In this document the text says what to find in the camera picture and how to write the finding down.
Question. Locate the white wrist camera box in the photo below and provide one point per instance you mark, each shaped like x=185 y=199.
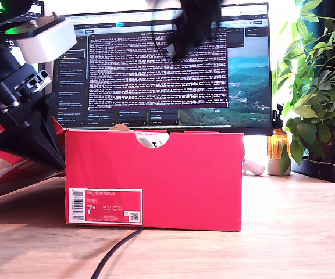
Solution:
x=49 y=40

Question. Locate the black plant tray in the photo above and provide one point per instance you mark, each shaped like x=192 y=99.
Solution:
x=324 y=171

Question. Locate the large black computer monitor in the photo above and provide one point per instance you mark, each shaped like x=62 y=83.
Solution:
x=126 y=87

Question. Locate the amber pump bottle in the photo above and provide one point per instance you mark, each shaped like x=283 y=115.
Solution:
x=276 y=145

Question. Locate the red Nike shoebox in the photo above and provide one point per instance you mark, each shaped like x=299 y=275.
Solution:
x=170 y=180

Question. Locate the small white pot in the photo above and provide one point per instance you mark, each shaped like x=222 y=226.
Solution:
x=273 y=167

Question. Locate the brown packing paper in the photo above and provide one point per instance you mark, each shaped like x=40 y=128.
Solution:
x=121 y=127

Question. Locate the white handheld controller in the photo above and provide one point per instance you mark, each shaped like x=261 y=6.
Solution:
x=254 y=168

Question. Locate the red Nike shoebox lid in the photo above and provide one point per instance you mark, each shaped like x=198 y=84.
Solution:
x=10 y=186

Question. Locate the blue suede Gazelle shoe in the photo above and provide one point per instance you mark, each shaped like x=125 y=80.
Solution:
x=147 y=142

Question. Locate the green leafy potted plant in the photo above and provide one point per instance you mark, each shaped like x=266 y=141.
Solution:
x=327 y=98

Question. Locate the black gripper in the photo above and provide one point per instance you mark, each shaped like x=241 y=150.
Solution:
x=7 y=87

